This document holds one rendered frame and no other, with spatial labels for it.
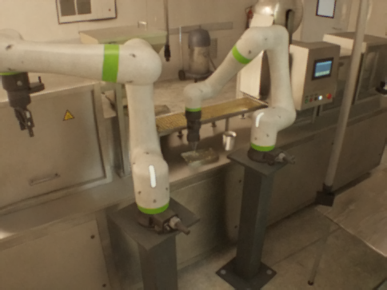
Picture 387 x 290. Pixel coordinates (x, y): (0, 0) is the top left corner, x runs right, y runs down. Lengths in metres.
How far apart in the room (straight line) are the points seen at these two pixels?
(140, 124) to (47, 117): 0.50
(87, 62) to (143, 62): 0.16
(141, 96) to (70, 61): 0.32
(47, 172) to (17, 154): 0.17
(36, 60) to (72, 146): 0.72
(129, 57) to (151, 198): 0.50
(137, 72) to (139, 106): 0.25
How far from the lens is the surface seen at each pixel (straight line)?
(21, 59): 1.01
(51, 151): 1.63
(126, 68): 0.98
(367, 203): 1.96
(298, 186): 2.57
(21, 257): 1.69
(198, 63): 5.84
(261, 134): 1.62
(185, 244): 2.07
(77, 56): 0.99
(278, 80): 1.71
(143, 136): 1.25
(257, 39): 1.54
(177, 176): 1.76
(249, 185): 1.80
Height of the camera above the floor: 1.77
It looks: 28 degrees down
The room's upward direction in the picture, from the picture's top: straight up
